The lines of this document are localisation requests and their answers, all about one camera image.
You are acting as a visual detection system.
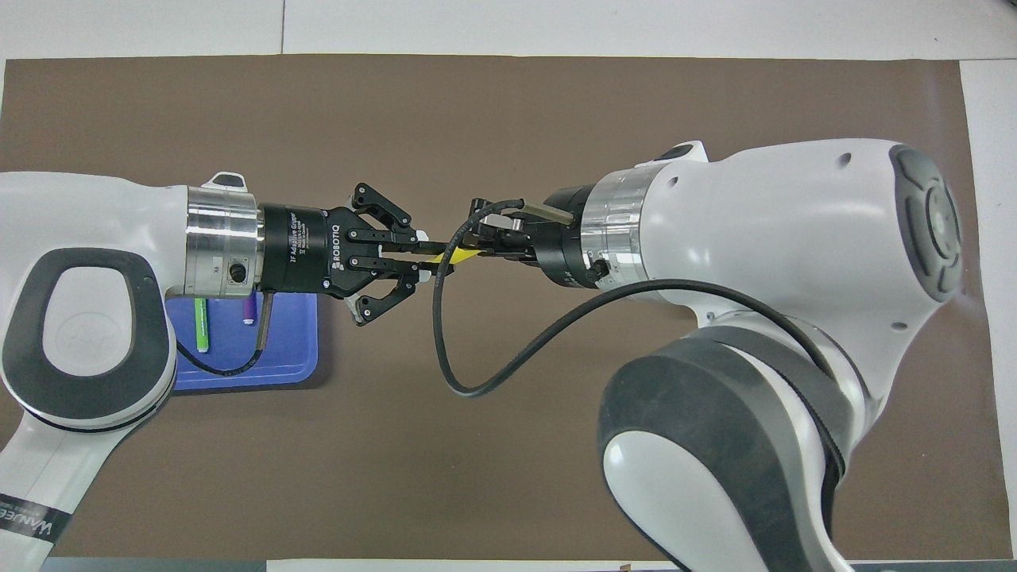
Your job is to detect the brown table mat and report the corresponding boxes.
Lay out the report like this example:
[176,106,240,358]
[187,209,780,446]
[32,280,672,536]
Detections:
[0,54,1003,561]

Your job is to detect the blue plastic tray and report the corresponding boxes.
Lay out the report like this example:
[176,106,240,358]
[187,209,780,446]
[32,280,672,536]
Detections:
[171,294,320,392]

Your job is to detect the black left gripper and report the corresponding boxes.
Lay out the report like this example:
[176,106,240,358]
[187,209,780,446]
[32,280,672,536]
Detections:
[261,183,436,327]

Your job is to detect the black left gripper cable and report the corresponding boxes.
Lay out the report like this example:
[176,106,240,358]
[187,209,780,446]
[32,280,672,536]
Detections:
[176,290,276,376]

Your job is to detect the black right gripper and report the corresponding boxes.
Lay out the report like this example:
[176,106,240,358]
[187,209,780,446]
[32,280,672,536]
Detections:
[469,185,605,290]

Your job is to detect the yellow marker pen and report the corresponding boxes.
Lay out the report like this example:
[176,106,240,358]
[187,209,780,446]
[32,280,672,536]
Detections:
[420,246,483,267]

